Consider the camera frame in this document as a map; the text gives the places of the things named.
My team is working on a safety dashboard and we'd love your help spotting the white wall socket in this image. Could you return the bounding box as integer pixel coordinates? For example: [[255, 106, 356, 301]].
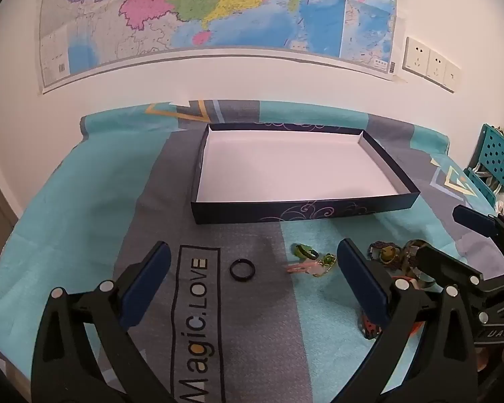
[[403, 37, 431, 77], [427, 49, 448, 85], [444, 61, 462, 92]]

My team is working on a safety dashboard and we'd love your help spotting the green bead hair tie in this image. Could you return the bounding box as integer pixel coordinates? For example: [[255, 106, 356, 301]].
[[293, 243, 320, 261]]

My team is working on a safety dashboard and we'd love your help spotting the teal perforated chair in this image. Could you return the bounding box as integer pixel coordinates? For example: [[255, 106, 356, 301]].
[[464, 124, 504, 215]]

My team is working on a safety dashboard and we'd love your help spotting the colourful wall map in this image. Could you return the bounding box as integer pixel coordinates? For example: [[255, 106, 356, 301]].
[[39, 0, 399, 94]]

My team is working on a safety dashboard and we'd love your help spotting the teal and grey printed blanket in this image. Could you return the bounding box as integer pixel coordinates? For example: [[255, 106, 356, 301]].
[[0, 100, 504, 403]]

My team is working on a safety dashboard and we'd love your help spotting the purple bead bracelet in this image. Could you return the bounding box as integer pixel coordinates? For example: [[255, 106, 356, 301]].
[[369, 241, 404, 268]]

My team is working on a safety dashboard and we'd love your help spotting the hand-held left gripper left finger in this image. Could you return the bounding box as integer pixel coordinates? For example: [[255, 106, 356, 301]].
[[31, 241, 173, 403]]

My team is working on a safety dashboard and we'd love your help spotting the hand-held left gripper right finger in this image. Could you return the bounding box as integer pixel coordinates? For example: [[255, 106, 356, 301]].
[[337, 238, 480, 403]]

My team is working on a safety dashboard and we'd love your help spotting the patterned cloth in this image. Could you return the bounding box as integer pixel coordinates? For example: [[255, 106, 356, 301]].
[[474, 170, 504, 215]]

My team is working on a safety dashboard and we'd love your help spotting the green ring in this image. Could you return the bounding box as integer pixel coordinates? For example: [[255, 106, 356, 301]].
[[313, 254, 337, 278]]

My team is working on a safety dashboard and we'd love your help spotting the orange strap watch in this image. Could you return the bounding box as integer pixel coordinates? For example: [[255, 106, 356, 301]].
[[359, 277, 427, 341]]

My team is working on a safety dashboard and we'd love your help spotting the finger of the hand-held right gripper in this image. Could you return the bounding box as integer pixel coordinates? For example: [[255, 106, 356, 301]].
[[453, 206, 504, 257], [416, 244, 485, 300]]

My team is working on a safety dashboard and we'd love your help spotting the dark blue shallow box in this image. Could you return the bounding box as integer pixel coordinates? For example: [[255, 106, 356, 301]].
[[191, 123, 421, 225]]

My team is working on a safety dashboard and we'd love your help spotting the pink star hair tie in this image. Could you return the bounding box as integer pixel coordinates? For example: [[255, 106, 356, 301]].
[[288, 260, 324, 276]]

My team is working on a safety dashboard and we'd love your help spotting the black ring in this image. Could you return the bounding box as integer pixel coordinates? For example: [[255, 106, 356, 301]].
[[229, 259, 256, 280]]

